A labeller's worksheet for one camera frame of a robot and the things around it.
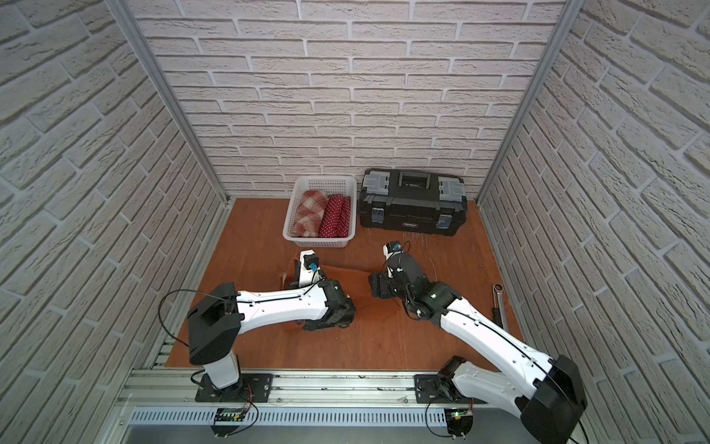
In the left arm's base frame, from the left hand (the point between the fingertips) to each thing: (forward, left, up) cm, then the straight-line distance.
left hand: (304, 262), depth 76 cm
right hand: (-1, -24, -4) cm, 24 cm away
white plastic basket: (+44, +10, -11) cm, 47 cm away
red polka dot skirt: (+29, -7, -15) cm, 34 cm away
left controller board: (-33, +20, -24) cm, 46 cm away
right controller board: (-36, -42, -20) cm, 58 cm away
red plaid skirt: (+29, +3, -12) cm, 32 cm away
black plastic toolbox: (+28, -35, -3) cm, 45 cm away
